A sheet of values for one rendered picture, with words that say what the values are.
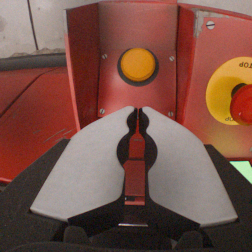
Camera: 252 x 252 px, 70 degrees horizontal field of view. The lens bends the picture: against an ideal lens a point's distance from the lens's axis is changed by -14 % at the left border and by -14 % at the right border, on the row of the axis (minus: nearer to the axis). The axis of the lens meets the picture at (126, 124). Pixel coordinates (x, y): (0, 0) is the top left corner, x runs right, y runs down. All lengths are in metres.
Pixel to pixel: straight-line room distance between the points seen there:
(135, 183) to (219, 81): 0.12
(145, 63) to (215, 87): 0.08
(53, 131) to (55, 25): 0.68
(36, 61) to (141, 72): 0.88
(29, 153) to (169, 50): 0.31
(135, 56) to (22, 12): 0.92
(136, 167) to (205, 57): 0.13
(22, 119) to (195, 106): 0.41
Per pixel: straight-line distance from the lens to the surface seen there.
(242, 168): 0.24
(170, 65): 0.24
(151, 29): 0.24
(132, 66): 0.23
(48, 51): 1.08
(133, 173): 0.21
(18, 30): 1.13
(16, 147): 0.44
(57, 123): 0.47
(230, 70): 0.19
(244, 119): 0.18
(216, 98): 0.20
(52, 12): 1.03
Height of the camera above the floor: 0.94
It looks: 54 degrees down
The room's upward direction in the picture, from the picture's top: 173 degrees counter-clockwise
